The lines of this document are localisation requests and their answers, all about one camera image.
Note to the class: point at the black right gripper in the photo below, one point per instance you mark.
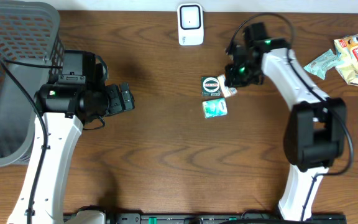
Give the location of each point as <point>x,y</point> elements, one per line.
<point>232,79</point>

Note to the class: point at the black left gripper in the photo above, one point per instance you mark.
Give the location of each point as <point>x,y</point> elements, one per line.
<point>117,100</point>

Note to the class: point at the orange snack packet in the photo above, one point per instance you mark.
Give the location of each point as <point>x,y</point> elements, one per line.
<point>225,90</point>

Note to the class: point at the dark green round-logo box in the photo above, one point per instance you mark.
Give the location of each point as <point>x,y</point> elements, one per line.
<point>210,86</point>

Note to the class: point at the teal tissue pack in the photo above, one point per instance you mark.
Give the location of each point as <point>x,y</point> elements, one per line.
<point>214,108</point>

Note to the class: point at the teal wet wipes pack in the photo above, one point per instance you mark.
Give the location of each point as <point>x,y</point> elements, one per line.
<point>323,63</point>

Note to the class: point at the white blue-edged snack bag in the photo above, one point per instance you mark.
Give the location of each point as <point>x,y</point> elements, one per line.
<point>347,51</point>

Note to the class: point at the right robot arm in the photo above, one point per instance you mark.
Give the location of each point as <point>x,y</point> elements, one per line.
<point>316,128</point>

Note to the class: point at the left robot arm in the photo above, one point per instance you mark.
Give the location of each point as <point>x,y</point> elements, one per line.
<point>77,96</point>

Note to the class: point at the white barcode scanner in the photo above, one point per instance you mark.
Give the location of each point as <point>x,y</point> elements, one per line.
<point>190,24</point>

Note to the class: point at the grey plastic mesh basket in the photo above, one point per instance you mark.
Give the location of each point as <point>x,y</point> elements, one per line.
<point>30,48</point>

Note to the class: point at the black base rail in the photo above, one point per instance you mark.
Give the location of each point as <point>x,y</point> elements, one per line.
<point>135,218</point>

